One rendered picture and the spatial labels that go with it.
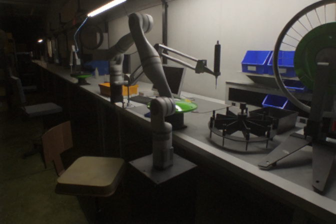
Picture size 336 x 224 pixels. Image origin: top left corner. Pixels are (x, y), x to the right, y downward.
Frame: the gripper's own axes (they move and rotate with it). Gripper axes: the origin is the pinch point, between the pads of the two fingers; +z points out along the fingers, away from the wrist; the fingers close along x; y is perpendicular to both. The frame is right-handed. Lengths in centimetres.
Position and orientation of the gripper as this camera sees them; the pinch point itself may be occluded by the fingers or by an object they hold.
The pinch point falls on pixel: (119, 112)
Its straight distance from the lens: 137.1
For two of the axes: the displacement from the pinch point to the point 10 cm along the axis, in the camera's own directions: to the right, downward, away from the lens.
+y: -6.4, -1.6, 7.5
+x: -7.7, 1.3, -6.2
